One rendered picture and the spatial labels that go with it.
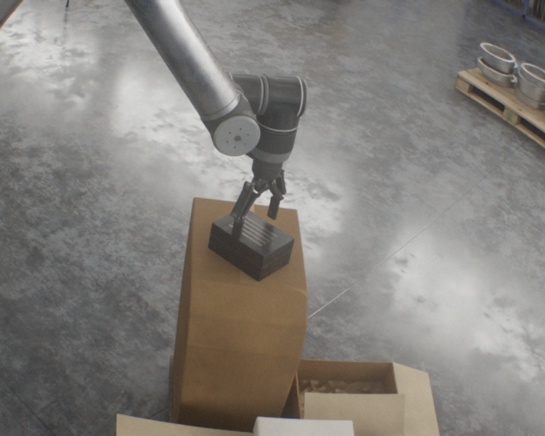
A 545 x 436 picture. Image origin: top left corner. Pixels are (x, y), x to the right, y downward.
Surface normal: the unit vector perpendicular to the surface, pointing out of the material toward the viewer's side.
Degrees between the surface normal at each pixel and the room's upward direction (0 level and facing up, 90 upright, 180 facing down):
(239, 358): 90
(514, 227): 0
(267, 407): 90
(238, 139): 90
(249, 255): 90
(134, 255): 0
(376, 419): 22
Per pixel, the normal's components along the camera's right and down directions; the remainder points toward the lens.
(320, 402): 0.18, -0.54
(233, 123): 0.21, 0.48
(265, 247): 0.18, -0.81
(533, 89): -0.40, 0.46
